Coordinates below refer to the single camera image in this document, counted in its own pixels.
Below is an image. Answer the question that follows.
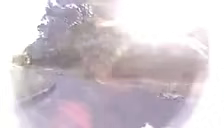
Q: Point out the grey asphalt road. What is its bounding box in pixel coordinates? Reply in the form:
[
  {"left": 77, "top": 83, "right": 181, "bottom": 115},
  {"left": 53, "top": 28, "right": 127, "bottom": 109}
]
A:
[{"left": 14, "top": 68, "right": 201, "bottom": 128}]

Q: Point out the concrete kerb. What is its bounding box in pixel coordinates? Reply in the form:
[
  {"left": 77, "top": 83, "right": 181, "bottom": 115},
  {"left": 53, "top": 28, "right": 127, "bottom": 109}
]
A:
[{"left": 16, "top": 81, "right": 58, "bottom": 105}]

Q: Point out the dry grass verge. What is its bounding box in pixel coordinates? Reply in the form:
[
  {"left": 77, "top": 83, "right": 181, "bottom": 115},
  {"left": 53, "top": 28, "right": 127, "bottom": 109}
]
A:
[{"left": 11, "top": 64, "right": 56, "bottom": 103}]

